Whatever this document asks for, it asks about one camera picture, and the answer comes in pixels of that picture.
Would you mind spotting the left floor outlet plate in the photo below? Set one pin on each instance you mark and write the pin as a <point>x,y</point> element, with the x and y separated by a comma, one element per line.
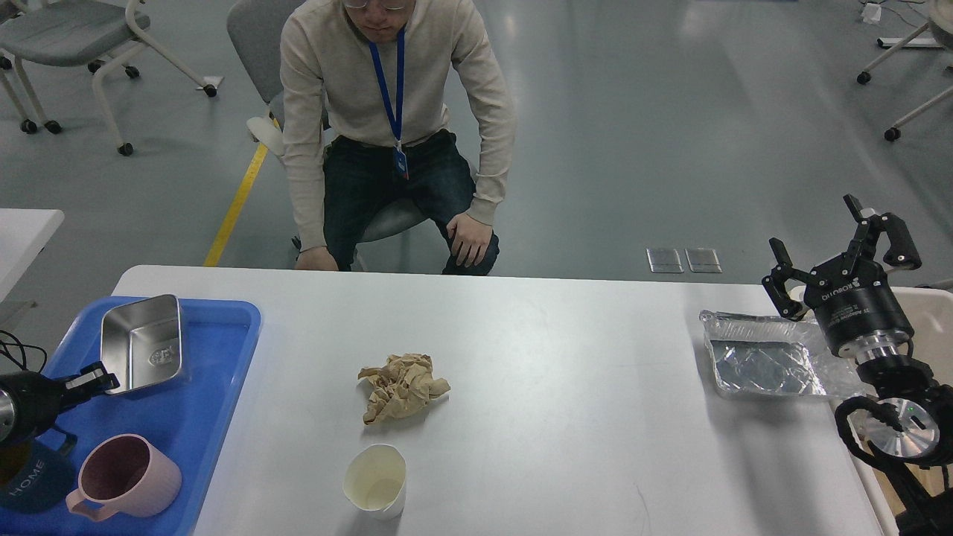
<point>664,260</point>

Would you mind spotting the aluminium foil tray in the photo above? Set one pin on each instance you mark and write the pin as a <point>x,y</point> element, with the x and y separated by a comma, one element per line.
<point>768,357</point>

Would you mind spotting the pink mug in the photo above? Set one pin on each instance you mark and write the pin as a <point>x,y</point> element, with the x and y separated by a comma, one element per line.
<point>125,474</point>

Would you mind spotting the white paper cup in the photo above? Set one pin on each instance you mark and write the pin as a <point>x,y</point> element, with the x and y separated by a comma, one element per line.
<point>376,482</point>

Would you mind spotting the grey office chair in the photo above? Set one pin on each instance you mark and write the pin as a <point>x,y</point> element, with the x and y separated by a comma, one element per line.
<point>254,27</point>

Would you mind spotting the right floor outlet plate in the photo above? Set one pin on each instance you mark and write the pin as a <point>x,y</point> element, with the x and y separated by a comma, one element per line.
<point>703,260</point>

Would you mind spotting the dark blue home mug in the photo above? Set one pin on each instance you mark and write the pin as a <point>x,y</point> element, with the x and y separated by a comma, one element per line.
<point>34,477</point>

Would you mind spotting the seated person beige sweater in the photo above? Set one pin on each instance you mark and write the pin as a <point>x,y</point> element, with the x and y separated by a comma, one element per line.
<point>394,99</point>

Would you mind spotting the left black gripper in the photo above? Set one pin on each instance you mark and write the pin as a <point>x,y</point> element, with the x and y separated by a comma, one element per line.
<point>31,401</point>

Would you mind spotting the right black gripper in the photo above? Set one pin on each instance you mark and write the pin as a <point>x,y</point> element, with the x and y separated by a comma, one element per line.
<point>864,309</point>

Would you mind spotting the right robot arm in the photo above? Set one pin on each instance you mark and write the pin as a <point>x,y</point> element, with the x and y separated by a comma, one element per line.
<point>789,288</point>

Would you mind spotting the crumpled brown paper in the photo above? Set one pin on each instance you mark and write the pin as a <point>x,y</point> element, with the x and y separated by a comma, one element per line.
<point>401,388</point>

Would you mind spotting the square metal tin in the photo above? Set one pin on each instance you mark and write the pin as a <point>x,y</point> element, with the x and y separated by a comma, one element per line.
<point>141,343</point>

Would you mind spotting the blue plastic tray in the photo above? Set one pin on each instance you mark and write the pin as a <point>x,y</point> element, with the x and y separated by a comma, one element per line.
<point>186,418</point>

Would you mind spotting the white side table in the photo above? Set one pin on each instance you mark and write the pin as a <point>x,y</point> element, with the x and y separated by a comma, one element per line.
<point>24,234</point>

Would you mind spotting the beige plastic bin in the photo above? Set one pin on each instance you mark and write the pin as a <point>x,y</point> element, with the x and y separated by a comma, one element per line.
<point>931,320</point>

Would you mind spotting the floor outlet plate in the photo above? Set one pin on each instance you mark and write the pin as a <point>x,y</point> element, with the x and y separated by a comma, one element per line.
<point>664,260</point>
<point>703,260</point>

